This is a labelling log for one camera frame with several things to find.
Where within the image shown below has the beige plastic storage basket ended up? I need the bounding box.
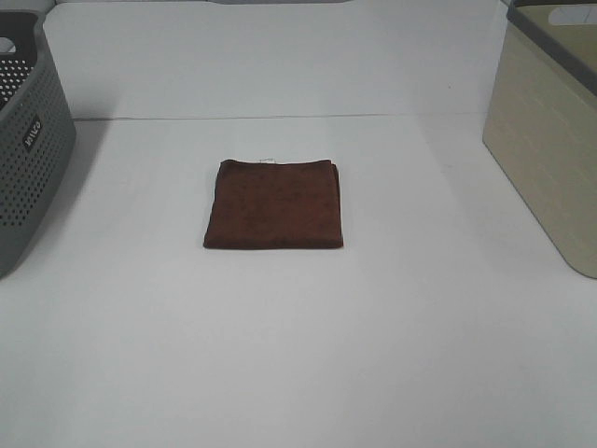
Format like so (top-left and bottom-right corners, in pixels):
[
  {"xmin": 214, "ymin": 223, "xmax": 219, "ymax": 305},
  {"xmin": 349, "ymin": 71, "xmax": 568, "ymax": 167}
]
[{"xmin": 482, "ymin": 1, "xmax": 596, "ymax": 278}]

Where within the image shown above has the brown towel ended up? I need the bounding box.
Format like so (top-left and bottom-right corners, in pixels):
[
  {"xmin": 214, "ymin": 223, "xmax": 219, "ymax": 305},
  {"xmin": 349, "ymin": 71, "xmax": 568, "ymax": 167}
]
[{"xmin": 203, "ymin": 160, "xmax": 343, "ymax": 250}]

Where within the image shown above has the grey perforated plastic basket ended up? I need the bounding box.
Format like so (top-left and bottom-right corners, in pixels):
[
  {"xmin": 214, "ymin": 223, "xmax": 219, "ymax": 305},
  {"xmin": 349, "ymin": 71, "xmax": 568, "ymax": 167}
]
[{"xmin": 1, "ymin": 9, "xmax": 76, "ymax": 276}]

